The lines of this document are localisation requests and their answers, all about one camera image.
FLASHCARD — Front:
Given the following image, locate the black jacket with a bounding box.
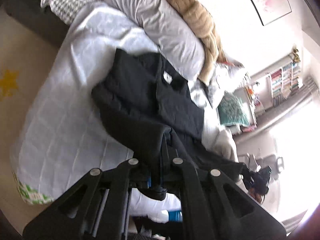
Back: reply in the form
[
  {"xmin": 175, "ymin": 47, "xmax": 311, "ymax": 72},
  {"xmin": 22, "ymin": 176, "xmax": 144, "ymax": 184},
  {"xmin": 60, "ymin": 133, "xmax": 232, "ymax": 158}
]
[{"xmin": 91, "ymin": 49, "xmax": 249, "ymax": 200}]

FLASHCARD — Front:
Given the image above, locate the grey printed pillow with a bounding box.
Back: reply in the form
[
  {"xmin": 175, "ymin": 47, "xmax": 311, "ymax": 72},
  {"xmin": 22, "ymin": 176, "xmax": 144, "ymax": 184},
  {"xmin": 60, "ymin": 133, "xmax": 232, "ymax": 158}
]
[{"xmin": 188, "ymin": 63, "xmax": 249, "ymax": 109}]

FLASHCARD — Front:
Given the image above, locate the bookshelf with books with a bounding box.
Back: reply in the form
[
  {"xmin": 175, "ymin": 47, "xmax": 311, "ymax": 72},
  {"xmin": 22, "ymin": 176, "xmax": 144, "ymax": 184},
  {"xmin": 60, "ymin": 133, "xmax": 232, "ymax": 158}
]
[{"xmin": 249, "ymin": 47, "xmax": 302, "ymax": 117}]

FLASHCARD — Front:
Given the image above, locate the framed pastel picture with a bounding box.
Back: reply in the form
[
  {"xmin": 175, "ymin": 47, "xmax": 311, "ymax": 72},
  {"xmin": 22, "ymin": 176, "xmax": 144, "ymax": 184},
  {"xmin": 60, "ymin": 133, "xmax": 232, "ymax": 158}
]
[{"xmin": 251, "ymin": 0, "xmax": 292, "ymax": 26}]

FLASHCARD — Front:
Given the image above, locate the person's right hand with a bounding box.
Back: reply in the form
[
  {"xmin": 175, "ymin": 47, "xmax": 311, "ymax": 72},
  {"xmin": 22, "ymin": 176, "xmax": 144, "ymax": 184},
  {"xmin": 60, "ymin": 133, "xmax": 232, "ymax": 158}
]
[{"xmin": 248, "ymin": 188, "xmax": 264, "ymax": 204}]

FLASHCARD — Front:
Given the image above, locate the tan fleece blanket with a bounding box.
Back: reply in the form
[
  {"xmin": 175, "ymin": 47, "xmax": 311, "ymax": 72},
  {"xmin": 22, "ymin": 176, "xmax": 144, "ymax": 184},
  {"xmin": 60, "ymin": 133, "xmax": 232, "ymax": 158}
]
[{"xmin": 167, "ymin": 0, "xmax": 227, "ymax": 85}]

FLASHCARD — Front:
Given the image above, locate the light grey pillow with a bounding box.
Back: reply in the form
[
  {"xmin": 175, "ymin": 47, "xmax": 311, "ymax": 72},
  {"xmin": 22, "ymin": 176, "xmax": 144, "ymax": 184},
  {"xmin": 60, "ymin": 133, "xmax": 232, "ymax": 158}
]
[{"xmin": 102, "ymin": 0, "xmax": 204, "ymax": 80}]

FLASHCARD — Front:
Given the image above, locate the green patterned cushion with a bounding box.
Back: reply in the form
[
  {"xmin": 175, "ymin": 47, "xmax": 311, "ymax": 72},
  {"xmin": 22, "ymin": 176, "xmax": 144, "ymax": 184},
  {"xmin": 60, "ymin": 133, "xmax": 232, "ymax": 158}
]
[{"xmin": 217, "ymin": 92, "xmax": 250, "ymax": 127}]

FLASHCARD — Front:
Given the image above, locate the white checked bed cover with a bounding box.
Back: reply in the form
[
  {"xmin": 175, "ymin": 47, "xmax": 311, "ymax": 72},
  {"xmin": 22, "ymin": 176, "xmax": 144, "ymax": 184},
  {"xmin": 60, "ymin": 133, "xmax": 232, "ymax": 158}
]
[{"xmin": 10, "ymin": 2, "xmax": 236, "ymax": 205}]

